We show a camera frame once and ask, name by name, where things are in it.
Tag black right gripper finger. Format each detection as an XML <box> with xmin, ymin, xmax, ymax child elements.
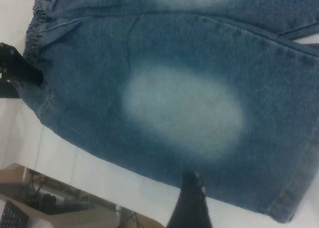
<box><xmin>0</xmin><ymin>82</ymin><xmax>22</xmax><ymax>99</ymax></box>
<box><xmin>166</xmin><ymin>171</ymin><xmax>212</xmax><ymax>228</ymax></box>
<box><xmin>0</xmin><ymin>42</ymin><xmax>45</xmax><ymax>85</ymax></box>

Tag blue denim jeans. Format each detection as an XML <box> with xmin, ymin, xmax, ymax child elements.
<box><xmin>21</xmin><ymin>0</ymin><xmax>319</xmax><ymax>225</ymax></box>

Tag blue plastic crate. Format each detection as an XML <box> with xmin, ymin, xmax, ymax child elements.
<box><xmin>0</xmin><ymin>200</ymin><xmax>30</xmax><ymax>228</ymax></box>

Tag black cable bundle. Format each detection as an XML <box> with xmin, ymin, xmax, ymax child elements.
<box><xmin>23</xmin><ymin>170</ymin><xmax>97</xmax><ymax>215</ymax></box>

